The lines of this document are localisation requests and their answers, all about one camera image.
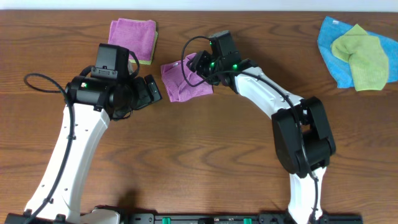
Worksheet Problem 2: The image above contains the purple microfiber cloth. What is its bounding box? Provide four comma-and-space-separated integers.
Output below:
160, 61, 213, 102

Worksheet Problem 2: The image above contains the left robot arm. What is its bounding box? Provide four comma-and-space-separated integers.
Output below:
6, 75, 162, 223

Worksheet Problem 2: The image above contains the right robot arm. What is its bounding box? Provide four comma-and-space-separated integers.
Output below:
181, 30, 336, 223

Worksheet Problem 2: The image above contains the folded green cloth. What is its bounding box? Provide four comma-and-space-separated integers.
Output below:
129, 20, 158, 65

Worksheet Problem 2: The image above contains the folded purple cloth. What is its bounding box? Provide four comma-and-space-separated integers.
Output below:
108, 18, 158, 65

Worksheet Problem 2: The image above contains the blue microfiber cloth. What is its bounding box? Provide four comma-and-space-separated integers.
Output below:
317, 17, 397, 88

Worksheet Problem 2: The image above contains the green microfiber cloth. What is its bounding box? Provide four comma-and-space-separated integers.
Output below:
331, 24, 389, 91

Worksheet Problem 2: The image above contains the right black cable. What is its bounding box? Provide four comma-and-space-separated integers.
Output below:
180, 35, 321, 224

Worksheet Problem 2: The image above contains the black cable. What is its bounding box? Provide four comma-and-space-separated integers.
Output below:
23, 51, 141, 224
180, 35, 321, 224

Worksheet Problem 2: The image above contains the left black cable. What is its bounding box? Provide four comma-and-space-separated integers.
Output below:
23, 51, 141, 224

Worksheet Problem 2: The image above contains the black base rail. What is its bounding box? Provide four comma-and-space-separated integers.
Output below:
120, 212, 363, 224

